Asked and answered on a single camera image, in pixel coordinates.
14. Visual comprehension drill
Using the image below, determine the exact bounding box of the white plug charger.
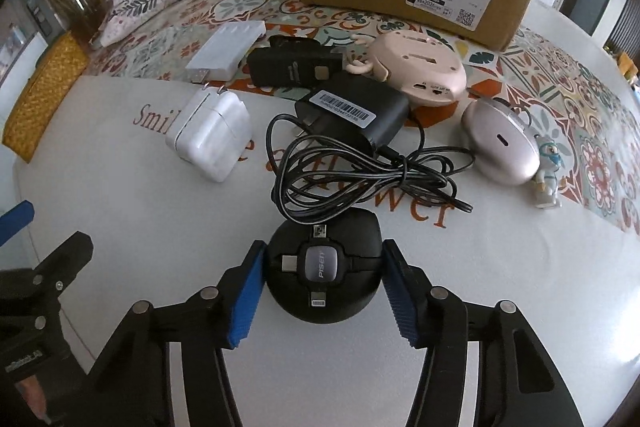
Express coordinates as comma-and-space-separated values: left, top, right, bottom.
165, 87, 252, 183

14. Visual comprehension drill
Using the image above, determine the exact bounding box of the yellow woven placemat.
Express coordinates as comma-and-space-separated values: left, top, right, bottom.
2, 31, 89, 162

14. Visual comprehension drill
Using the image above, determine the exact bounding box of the black bike light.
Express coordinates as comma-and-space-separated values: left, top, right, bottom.
246, 35, 345, 89

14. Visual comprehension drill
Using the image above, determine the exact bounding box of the patterned table runner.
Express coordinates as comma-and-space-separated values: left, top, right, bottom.
88, 0, 639, 230

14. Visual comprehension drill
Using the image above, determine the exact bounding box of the pink round octopus gadget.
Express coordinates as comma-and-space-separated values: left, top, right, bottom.
345, 30, 468, 107

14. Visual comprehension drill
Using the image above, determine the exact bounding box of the black round cable reel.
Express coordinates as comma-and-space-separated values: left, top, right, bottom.
264, 208, 383, 324

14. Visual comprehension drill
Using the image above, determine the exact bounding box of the white rectangular power bank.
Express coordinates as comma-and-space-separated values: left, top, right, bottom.
186, 20, 266, 81

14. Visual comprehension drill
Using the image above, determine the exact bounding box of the small figurine keychain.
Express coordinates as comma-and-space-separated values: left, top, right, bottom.
533, 134, 564, 209

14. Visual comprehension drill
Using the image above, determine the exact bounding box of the black power adapter with cable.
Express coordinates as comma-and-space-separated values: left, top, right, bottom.
265, 72, 475, 225

